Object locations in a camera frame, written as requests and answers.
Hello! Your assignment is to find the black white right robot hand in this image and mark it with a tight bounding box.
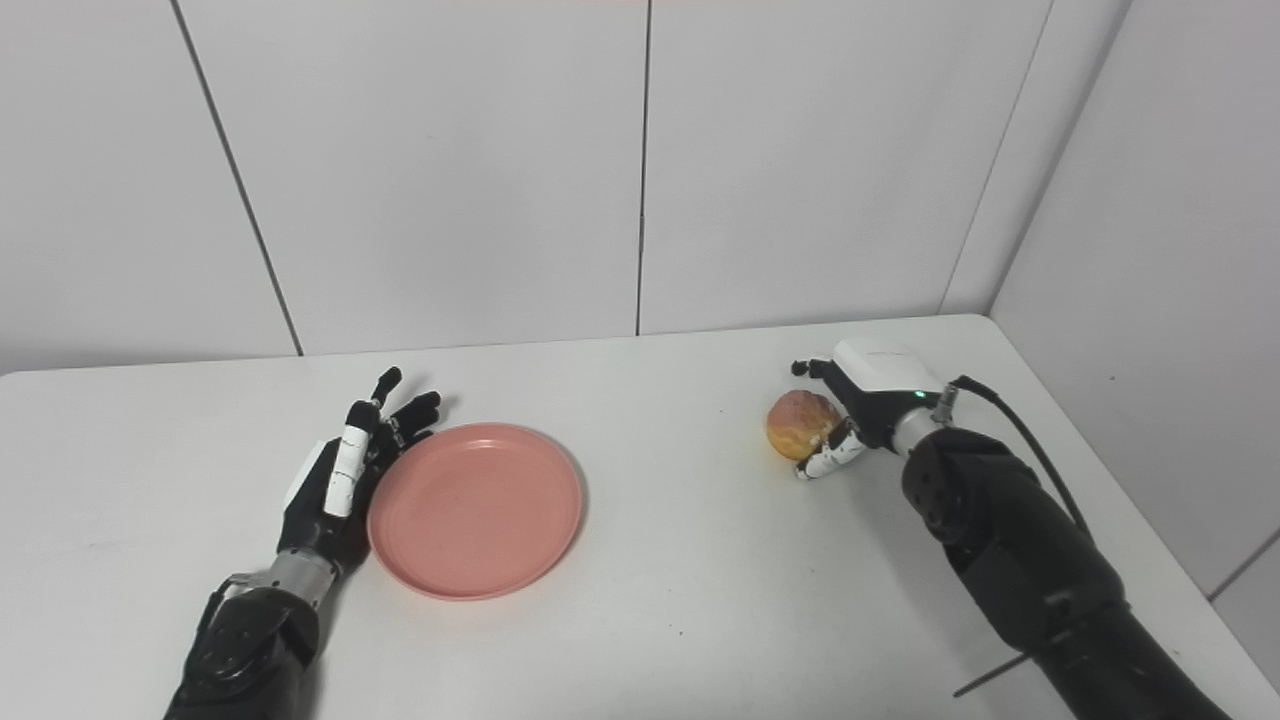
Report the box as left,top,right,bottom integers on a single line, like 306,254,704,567
790,338,946,482

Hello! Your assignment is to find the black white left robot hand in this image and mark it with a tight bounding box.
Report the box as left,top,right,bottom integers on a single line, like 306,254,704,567
277,366,442,576

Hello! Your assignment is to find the cream puff pastry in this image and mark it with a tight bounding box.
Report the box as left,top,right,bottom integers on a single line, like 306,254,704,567
766,389,843,462

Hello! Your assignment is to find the pink round plate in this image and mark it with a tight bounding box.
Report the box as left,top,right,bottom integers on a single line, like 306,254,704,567
366,422,585,602

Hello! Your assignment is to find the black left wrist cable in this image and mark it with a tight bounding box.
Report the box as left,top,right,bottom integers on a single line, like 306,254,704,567
203,572,263,603

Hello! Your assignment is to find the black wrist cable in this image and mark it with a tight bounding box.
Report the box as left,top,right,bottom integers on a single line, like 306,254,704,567
203,572,263,603
933,375,1093,698

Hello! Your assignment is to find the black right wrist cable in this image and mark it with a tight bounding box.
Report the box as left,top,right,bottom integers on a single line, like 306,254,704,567
933,375,1093,698

